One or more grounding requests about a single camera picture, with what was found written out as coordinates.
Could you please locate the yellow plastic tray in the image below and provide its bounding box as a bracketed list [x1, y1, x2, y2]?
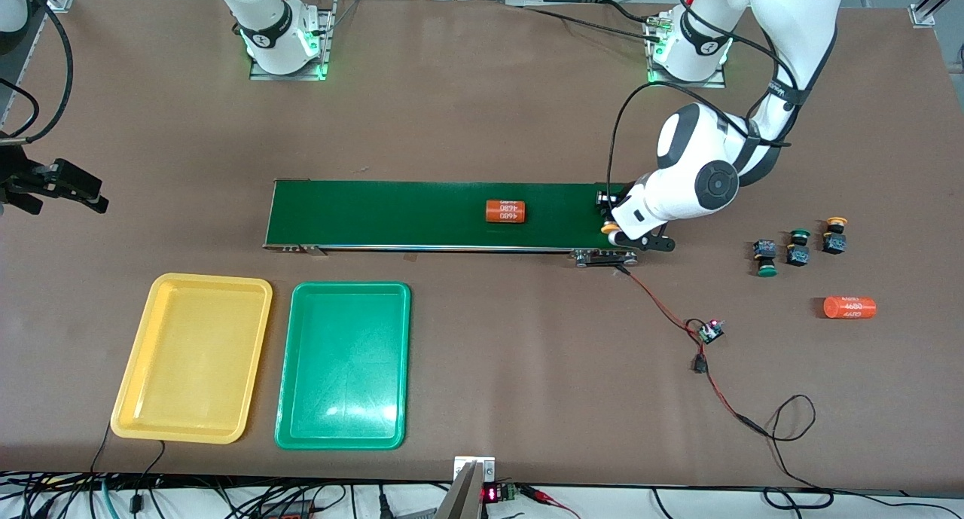
[111, 273, 273, 444]

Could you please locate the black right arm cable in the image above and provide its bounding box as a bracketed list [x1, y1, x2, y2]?
[0, 77, 40, 137]
[0, 0, 75, 142]

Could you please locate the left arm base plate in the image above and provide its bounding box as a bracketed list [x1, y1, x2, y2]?
[646, 13, 728, 89]

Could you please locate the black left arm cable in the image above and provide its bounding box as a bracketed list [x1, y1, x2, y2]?
[673, 0, 799, 83]
[606, 81, 758, 200]

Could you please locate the black cable with plug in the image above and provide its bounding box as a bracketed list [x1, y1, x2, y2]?
[130, 440, 168, 514]

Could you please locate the green conveyor belt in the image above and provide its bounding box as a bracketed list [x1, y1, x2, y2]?
[262, 178, 640, 269]

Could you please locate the green plastic tray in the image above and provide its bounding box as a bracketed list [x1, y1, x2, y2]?
[274, 281, 412, 450]

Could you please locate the thin black looped cable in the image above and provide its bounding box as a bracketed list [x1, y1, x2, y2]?
[762, 393, 837, 511]

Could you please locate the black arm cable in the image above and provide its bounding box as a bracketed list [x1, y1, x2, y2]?
[0, 77, 40, 137]
[0, 0, 75, 142]
[606, 81, 758, 200]
[673, 0, 799, 83]

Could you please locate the red clip lead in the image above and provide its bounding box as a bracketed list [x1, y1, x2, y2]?
[518, 485, 582, 519]

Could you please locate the red black wire pair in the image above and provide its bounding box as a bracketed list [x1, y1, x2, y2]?
[616, 266, 770, 438]

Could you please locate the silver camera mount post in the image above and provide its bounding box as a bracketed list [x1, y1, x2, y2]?
[435, 456, 496, 519]

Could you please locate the black base power cable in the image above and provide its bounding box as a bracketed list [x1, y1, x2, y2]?
[522, 4, 664, 44]

